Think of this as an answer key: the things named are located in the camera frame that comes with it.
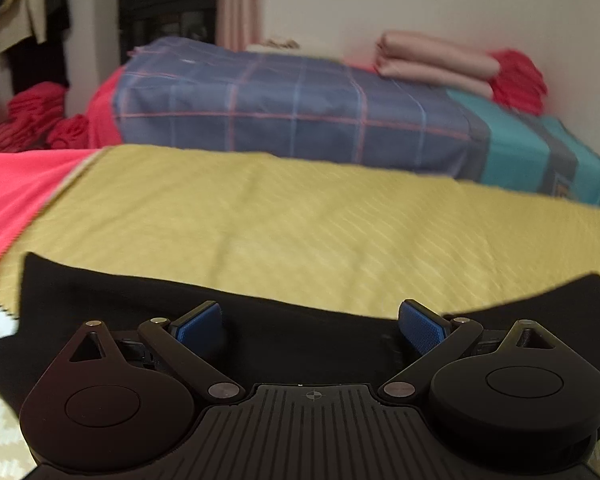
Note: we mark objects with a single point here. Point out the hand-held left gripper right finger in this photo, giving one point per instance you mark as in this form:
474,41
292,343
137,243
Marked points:
420,330

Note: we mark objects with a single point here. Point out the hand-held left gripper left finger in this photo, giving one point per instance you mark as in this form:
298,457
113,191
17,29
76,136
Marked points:
200,327

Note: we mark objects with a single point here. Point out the black pants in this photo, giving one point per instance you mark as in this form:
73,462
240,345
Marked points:
290,330

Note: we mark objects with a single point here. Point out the yellow quilted blanket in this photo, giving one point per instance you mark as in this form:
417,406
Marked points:
290,220

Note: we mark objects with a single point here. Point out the red fleece blanket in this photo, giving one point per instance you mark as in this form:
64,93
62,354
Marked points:
20,195

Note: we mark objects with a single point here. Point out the beige dash-patterned sheet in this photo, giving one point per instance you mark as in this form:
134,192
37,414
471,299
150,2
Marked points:
0,435

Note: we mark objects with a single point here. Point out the blue plaid quilt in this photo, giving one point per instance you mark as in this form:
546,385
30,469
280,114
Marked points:
290,100

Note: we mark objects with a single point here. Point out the pile of red clothes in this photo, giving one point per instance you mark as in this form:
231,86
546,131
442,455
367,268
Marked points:
30,120

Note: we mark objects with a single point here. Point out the stack of red folded clothes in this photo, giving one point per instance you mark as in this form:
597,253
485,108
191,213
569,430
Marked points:
520,80

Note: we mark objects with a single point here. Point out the cream cloth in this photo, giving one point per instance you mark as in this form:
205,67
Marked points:
275,44

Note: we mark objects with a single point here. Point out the pink curtain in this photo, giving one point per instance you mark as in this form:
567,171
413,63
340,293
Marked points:
240,5

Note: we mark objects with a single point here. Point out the dark window frame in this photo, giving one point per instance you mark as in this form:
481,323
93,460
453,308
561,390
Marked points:
170,5

